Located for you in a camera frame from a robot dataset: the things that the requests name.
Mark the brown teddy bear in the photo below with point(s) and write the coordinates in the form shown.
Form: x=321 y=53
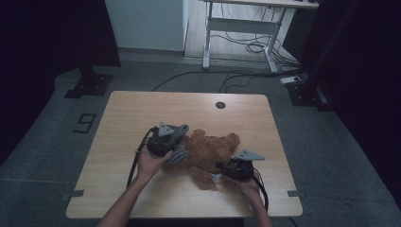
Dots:
x=208 y=151

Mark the black stand base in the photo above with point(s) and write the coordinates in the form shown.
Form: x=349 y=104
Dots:
x=307 y=96
x=91 y=85

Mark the person's right hand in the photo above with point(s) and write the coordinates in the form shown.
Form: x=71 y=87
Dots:
x=249 y=189

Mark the white metal-frame desk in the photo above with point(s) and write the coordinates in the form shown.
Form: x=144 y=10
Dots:
x=242 y=26

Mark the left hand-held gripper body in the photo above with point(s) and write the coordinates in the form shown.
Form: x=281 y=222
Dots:
x=162 y=140

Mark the grey tape strip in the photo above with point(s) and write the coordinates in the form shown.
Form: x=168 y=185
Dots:
x=74 y=194

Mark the person's left hand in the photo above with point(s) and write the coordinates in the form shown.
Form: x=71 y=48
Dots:
x=151 y=165

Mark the white power strip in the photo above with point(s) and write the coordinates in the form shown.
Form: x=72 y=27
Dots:
x=290 y=80

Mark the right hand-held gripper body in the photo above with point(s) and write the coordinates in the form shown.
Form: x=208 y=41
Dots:
x=241 y=167

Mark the dark curtain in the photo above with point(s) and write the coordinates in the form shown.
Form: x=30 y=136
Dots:
x=47 y=47
x=362 y=78

